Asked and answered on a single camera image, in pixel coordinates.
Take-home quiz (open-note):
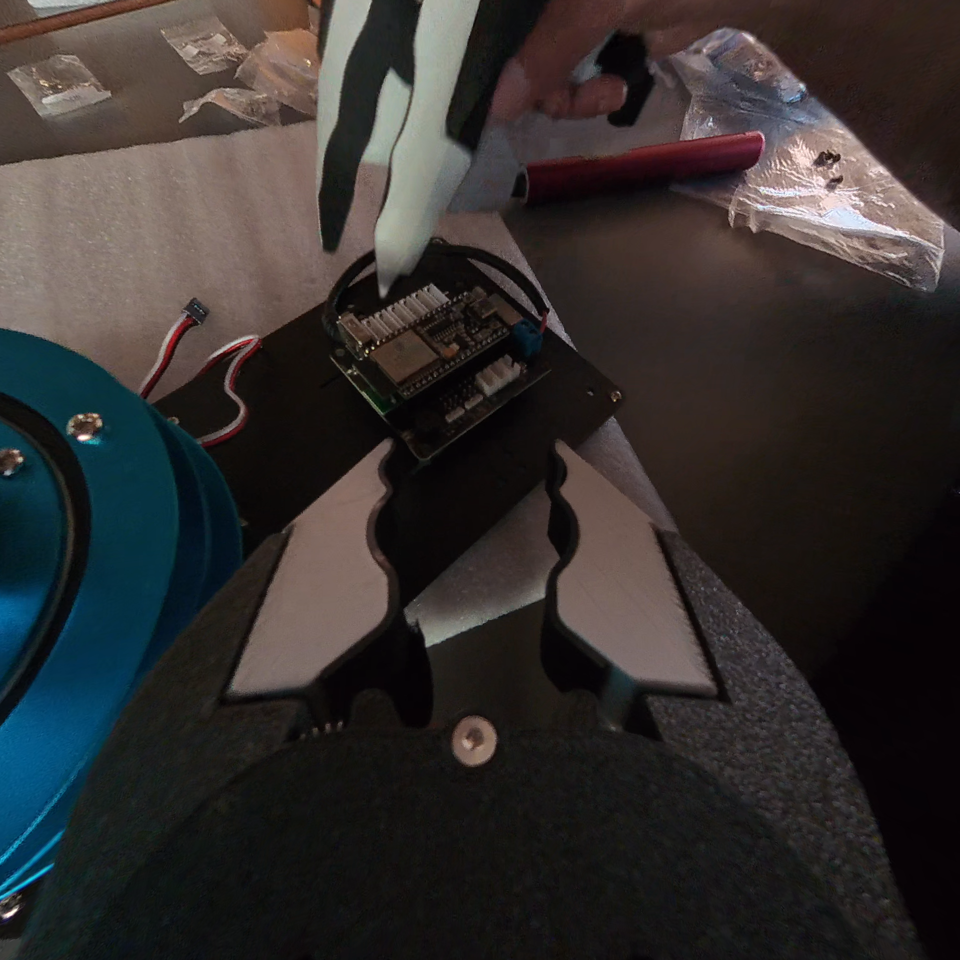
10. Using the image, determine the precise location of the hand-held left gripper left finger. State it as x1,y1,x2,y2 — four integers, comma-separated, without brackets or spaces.
223,438,410,699

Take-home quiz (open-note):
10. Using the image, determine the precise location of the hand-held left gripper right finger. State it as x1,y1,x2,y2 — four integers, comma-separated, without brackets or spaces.
541,438,720,699

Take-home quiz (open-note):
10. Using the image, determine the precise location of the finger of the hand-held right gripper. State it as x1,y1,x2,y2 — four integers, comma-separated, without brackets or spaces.
315,0,400,254
373,0,483,297

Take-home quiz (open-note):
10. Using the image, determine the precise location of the black control circuit board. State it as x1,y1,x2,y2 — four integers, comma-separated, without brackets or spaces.
330,281,556,460

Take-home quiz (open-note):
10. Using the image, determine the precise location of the red metal screwdriver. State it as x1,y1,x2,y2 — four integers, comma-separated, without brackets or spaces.
512,131,766,207

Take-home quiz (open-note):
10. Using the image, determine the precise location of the blue hobby robot arm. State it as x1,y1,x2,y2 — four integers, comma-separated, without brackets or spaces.
0,288,624,924

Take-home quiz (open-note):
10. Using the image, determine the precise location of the grey desk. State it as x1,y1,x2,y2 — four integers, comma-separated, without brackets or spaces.
0,0,960,751

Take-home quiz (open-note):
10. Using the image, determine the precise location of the person's right hand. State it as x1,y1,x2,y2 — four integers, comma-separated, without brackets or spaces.
491,0,736,121

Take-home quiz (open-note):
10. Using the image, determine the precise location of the white foam sheet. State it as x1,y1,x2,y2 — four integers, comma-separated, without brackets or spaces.
0,120,676,639

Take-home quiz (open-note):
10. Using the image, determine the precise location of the large clear plastic bag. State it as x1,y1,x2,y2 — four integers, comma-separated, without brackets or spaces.
720,112,948,294

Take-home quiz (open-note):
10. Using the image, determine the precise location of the black power cable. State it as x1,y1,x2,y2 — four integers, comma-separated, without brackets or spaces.
322,240,552,339

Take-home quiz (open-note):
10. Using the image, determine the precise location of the white red black servo cable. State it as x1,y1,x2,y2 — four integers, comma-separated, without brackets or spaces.
138,298,264,447

